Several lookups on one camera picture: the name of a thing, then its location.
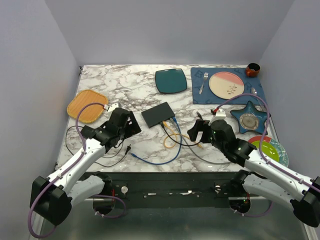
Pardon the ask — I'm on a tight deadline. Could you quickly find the blue ethernet cable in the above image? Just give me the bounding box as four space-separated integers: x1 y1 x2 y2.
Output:
130 117 183 165

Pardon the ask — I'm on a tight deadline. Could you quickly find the black network switch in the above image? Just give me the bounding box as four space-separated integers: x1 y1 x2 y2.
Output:
141 102 175 128

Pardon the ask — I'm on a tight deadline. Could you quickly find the grey ethernet cable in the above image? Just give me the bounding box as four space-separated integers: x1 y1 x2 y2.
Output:
167 118 232 166

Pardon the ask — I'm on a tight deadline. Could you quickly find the yellow ethernet cable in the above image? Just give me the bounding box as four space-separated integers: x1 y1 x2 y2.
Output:
162 120 205 150

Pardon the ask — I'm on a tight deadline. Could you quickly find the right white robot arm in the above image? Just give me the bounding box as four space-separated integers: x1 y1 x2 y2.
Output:
187 119 320 228

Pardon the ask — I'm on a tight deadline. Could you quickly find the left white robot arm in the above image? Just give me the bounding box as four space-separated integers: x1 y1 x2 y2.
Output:
30 107 141 226

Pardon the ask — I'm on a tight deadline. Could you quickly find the orange woven tray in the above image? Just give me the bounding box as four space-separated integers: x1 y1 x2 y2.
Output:
66 89 109 125

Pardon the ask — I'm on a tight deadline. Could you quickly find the blue star-shaped dish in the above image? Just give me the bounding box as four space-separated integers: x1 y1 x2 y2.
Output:
230 101 267 135

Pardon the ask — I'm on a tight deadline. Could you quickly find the silver spoon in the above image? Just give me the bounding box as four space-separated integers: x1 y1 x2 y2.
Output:
250 87 268 111

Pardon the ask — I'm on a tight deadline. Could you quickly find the pink and cream plate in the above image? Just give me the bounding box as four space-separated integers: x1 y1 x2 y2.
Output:
208 71 245 100

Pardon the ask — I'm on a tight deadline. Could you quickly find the lime green plate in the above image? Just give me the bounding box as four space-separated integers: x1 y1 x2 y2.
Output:
262 141 280 162

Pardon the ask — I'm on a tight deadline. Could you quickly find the blue placemat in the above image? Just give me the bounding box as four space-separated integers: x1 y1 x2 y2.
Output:
190 67 266 105

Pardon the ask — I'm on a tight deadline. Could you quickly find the silver fork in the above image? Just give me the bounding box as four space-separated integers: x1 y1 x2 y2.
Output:
199 72 209 95

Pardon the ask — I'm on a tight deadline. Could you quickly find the teal square plate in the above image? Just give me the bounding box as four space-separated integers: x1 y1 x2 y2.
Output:
155 68 188 94

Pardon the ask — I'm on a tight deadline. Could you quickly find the red and teal plate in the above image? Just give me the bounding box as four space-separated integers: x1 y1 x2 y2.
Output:
263 136 289 167

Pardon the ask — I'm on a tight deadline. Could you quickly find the brown lacquer cup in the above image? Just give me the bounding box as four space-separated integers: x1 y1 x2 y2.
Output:
245 63 261 78

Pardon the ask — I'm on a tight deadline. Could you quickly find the thin black cable with plug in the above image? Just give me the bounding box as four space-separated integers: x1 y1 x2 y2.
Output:
65 125 132 168

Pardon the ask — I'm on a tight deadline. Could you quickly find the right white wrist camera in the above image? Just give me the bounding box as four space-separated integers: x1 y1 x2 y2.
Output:
208 108 226 126

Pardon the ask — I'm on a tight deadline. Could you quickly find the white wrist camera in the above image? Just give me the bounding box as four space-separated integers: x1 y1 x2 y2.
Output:
103 102 122 113
208 108 226 126

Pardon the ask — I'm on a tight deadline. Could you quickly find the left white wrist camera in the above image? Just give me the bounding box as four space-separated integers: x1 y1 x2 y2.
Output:
103 102 122 113

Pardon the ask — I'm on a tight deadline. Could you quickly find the black power cable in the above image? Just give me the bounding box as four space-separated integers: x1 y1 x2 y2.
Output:
161 111 208 147

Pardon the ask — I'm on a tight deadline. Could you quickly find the black mounting base plate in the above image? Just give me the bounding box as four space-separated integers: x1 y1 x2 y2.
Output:
81 172 248 209

